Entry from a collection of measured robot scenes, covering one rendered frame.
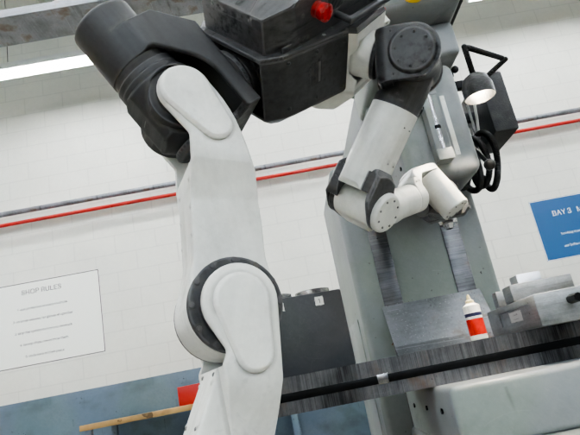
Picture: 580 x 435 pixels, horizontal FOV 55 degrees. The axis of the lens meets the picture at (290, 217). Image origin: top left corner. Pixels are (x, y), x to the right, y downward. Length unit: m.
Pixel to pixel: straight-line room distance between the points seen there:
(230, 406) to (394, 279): 1.12
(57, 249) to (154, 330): 1.37
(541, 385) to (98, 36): 1.04
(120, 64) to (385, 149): 0.48
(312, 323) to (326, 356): 0.08
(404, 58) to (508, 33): 6.25
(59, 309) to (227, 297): 5.41
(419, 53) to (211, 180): 0.41
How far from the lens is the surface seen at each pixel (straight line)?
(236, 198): 0.88
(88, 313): 6.03
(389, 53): 1.01
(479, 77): 1.39
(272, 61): 0.96
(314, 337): 1.37
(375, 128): 1.03
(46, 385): 6.13
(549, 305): 1.32
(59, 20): 4.40
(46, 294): 6.23
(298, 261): 5.73
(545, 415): 1.25
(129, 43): 0.98
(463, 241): 1.91
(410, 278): 1.84
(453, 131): 1.50
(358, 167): 1.02
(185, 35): 0.99
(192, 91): 0.91
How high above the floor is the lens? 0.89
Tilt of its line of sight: 16 degrees up
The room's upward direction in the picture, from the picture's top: 11 degrees counter-clockwise
